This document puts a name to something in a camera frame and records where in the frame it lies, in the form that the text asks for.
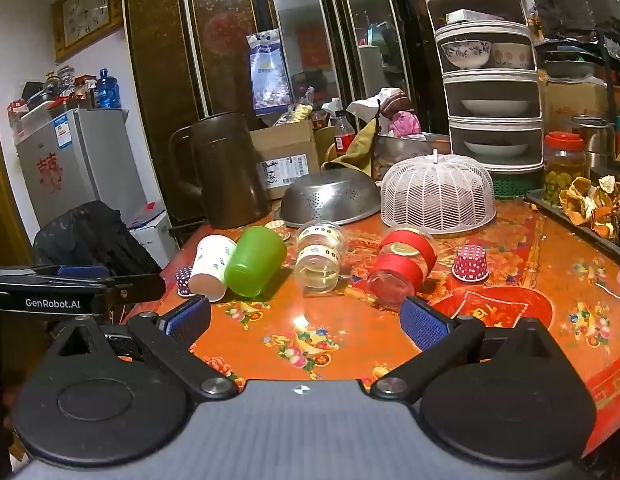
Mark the green plastic cup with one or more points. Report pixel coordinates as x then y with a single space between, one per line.
259 254

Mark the wooden framed wall clock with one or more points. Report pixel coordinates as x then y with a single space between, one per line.
77 24

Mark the white paper cup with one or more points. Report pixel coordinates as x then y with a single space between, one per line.
208 269

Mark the white mesh food cover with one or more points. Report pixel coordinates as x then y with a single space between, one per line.
440 194

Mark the red lid pickle jar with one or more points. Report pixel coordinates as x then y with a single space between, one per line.
564 159

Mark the blue white snack bag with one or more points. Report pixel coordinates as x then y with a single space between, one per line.
269 80

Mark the dark brown plastic pitcher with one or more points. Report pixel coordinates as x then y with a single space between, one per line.
214 160

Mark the red cap soda bottle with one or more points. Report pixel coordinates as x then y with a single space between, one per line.
344 134

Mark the silver mini refrigerator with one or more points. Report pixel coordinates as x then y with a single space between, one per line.
77 157

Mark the tiered dish storage rack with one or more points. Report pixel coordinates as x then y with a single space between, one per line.
491 88

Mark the red banded clear cup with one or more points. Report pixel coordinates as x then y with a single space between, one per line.
405 258

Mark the steel colander bowl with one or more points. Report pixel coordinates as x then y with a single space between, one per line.
341 196

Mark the small yellow cupcake cup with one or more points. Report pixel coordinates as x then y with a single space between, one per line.
280 228

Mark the white foam box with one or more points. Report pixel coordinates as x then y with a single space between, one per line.
155 237

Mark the blue water bottle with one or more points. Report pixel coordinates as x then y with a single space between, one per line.
107 91

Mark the black plastic bag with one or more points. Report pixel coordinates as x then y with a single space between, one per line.
92 235

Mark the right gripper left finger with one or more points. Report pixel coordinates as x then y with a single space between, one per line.
164 342

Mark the red polka dot cupcake cup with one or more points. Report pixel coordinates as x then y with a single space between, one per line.
471 264

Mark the cardboard box with label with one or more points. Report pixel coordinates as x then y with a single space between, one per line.
285 153

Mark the tray of dried peels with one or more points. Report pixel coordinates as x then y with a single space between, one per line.
591 209

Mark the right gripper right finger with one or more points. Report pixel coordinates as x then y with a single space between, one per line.
443 343

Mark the yellow banded clear cup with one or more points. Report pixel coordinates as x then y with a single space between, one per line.
321 247

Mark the purple polka dot cupcake cup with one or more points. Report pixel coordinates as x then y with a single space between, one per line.
182 277

